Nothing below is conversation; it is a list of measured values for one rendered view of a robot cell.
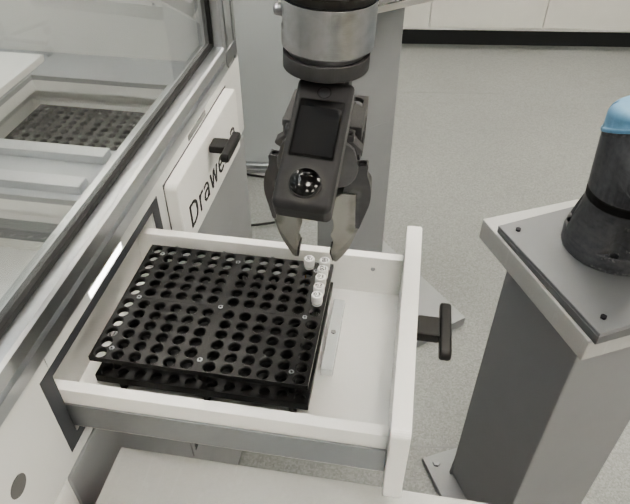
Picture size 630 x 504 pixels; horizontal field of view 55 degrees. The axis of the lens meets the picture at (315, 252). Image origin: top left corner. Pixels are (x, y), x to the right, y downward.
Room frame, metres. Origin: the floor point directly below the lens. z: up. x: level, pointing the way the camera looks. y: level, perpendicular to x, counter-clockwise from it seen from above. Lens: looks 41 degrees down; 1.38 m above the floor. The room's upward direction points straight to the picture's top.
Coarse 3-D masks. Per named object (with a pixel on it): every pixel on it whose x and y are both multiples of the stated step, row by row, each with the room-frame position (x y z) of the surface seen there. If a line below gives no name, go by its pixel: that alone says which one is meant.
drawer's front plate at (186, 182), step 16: (224, 96) 0.90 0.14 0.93; (224, 112) 0.87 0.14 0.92; (208, 128) 0.80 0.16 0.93; (224, 128) 0.86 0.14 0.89; (192, 144) 0.75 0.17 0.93; (208, 144) 0.78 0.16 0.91; (192, 160) 0.71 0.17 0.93; (208, 160) 0.77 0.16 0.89; (176, 176) 0.67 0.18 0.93; (192, 176) 0.70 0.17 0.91; (208, 176) 0.76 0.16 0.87; (224, 176) 0.83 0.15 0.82; (176, 192) 0.65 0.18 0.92; (192, 192) 0.69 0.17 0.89; (176, 208) 0.65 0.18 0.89; (192, 208) 0.69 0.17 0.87; (208, 208) 0.74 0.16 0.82; (176, 224) 0.65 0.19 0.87
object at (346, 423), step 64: (128, 256) 0.57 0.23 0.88; (320, 256) 0.56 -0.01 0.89; (384, 256) 0.55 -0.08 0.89; (384, 320) 0.50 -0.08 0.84; (64, 384) 0.36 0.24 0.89; (320, 384) 0.41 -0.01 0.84; (384, 384) 0.41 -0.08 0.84; (256, 448) 0.32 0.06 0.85; (320, 448) 0.31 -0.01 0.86; (384, 448) 0.31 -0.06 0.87
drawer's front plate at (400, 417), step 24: (408, 240) 0.54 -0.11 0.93; (408, 264) 0.50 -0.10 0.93; (408, 288) 0.46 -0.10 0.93; (408, 312) 0.43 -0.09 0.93; (408, 336) 0.39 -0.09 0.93; (408, 360) 0.37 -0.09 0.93; (408, 384) 0.34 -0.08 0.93; (408, 408) 0.31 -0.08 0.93; (408, 432) 0.29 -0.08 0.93; (384, 480) 0.29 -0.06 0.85
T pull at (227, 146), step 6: (234, 132) 0.81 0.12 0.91; (216, 138) 0.80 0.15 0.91; (222, 138) 0.80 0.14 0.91; (234, 138) 0.80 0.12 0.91; (210, 144) 0.78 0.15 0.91; (216, 144) 0.78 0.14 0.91; (222, 144) 0.78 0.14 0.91; (228, 144) 0.78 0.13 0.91; (234, 144) 0.78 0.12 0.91; (210, 150) 0.78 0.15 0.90; (216, 150) 0.77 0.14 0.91; (222, 150) 0.77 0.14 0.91; (228, 150) 0.76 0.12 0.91; (234, 150) 0.78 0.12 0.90; (222, 156) 0.75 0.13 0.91; (228, 156) 0.75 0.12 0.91
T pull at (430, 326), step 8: (440, 304) 0.46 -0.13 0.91; (448, 304) 0.45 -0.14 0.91; (440, 312) 0.44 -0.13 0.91; (448, 312) 0.44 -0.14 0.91; (424, 320) 0.43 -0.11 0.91; (432, 320) 0.43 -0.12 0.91; (440, 320) 0.43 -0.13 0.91; (448, 320) 0.43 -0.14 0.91; (424, 328) 0.42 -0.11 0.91; (432, 328) 0.42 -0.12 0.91; (440, 328) 0.42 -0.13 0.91; (448, 328) 0.42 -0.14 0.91; (424, 336) 0.41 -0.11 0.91; (432, 336) 0.41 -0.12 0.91; (440, 336) 0.41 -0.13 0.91; (448, 336) 0.41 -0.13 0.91; (440, 344) 0.40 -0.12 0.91; (448, 344) 0.40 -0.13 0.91; (440, 352) 0.39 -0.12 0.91; (448, 352) 0.39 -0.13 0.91; (448, 360) 0.39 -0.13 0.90
